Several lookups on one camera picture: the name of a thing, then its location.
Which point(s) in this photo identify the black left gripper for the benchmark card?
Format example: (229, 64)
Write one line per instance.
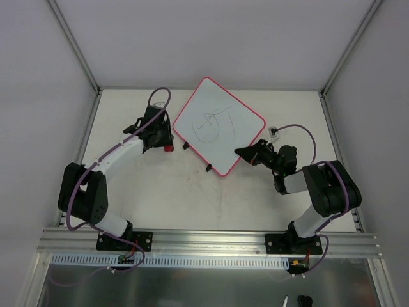
(158, 137)

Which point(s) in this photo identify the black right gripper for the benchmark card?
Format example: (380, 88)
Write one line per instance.
(256, 155)

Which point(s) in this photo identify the red black whiteboard eraser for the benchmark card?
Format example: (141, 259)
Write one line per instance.
(169, 148)

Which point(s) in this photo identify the pink framed whiteboard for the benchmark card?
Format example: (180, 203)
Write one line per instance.
(215, 123)

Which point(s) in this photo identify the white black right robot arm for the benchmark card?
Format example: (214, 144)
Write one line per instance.
(332, 192)

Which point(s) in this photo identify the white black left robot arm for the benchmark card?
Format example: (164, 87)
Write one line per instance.
(84, 189)

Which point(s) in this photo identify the white marker pen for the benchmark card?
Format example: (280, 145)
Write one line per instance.
(285, 301)

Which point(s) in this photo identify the black object bottom edge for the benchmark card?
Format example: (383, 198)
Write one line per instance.
(305, 301)

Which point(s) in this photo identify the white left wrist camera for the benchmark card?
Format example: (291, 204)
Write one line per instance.
(159, 104)

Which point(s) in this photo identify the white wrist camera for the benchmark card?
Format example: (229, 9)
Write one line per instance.
(159, 104)
(274, 134)

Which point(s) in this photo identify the whiteboard wire stand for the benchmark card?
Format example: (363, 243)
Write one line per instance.
(188, 148)

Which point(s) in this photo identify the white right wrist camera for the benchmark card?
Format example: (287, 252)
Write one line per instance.
(274, 134)

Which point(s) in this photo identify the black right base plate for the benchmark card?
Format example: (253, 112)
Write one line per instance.
(280, 243)

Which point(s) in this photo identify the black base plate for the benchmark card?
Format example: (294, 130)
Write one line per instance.
(124, 241)
(280, 243)

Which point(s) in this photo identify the right aluminium frame post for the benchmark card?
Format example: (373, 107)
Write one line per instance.
(351, 45)

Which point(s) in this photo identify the aluminium frame post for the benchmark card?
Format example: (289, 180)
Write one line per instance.
(73, 44)
(351, 45)

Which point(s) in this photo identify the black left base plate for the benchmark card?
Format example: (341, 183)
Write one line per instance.
(124, 241)

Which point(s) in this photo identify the left aluminium frame post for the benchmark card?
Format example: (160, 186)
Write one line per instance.
(73, 44)

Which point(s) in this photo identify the slotted cable duct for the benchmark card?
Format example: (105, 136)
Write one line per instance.
(225, 262)

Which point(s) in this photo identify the aluminium mounting rail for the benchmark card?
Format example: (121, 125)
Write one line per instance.
(209, 243)

